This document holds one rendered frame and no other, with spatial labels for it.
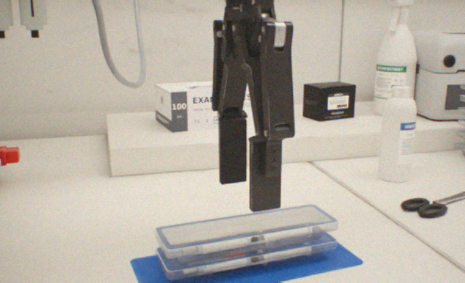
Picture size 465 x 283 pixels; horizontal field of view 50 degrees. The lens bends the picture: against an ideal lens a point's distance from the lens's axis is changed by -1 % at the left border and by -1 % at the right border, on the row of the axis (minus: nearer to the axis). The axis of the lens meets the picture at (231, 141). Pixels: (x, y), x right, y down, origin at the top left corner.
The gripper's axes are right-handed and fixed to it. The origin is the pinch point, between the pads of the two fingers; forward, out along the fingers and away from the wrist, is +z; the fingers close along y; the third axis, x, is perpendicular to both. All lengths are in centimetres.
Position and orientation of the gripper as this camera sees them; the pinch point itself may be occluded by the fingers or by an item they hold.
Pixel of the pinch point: (247, 169)
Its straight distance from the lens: 51.1
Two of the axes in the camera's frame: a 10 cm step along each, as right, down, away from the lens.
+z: 0.1, 9.7, 2.5
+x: 9.3, -0.9, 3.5
